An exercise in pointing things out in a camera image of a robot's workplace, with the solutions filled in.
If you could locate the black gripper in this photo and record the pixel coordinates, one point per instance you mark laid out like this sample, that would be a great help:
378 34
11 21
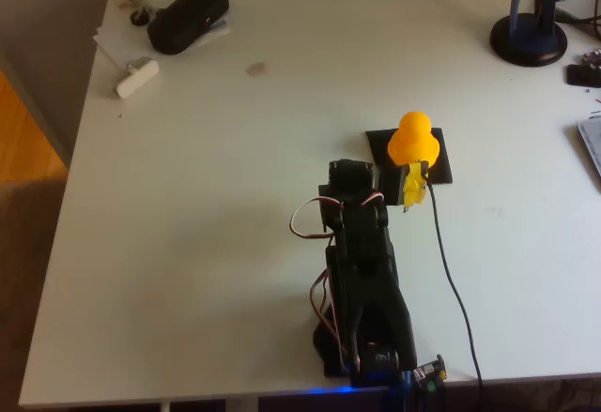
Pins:
393 186

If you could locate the orange toy duck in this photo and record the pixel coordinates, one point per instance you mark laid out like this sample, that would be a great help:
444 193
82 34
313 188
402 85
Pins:
413 144

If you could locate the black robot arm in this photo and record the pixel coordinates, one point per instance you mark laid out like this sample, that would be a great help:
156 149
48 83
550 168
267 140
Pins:
371 290

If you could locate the black square mat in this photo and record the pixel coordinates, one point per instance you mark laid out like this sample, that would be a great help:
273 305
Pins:
443 168

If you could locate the small controller board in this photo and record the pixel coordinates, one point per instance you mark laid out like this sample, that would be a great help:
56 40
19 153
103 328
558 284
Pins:
429 370

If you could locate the blue table clamp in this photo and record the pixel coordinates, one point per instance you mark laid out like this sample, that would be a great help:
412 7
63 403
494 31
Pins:
405 384

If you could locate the blue microphone with black base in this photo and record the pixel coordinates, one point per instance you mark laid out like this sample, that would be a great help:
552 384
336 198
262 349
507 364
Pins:
528 41

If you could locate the black glasses case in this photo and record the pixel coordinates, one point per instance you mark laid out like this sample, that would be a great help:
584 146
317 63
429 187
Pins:
188 18

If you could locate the white power adapter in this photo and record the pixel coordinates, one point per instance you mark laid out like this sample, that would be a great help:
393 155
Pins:
138 79

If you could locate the grey laptop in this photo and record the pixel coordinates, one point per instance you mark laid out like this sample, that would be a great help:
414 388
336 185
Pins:
592 142

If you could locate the small black flat device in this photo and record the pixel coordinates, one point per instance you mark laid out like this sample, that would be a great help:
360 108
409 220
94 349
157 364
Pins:
582 75

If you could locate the small black round object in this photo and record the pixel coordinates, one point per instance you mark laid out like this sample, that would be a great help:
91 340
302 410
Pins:
139 18

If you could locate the white paper sheets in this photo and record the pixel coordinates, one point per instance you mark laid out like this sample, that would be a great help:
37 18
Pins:
117 43

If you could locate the small electronic parts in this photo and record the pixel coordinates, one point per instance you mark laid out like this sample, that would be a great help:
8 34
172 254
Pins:
592 56

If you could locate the black camera with yellow tape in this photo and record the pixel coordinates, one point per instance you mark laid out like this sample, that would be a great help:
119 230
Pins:
392 182

